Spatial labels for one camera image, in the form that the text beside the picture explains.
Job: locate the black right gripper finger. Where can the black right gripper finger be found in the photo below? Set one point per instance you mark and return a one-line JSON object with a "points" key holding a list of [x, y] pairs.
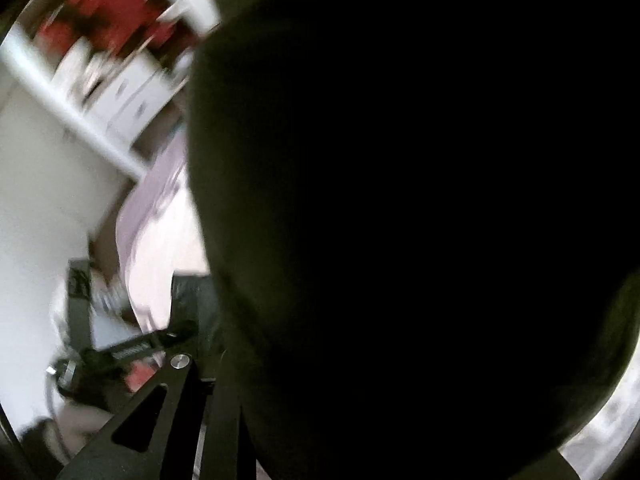
{"points": [[155, 435]]}

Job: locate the black leather jacket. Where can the black leather jacket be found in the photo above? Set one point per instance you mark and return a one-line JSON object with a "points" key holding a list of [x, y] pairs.
{"points": [[422, 218]]}

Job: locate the red clothes in wardrobe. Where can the red clothes in wardrobe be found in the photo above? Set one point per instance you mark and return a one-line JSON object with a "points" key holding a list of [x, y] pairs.
{"points": [[117, 27]]}

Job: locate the floral grey white bedspread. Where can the floral grey white bedspread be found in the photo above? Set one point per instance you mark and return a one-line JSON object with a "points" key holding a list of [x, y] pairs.
{"points": [[158, 235]]}

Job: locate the white wardrobe with shelves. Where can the white wardrobe with shelves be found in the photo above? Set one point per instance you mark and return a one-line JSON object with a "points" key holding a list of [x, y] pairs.
{"points": [[63, 84]]}

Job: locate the white drawer unit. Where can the white drawer unit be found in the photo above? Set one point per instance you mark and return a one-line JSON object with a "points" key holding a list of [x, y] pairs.
{"points": [[124, 105]]}

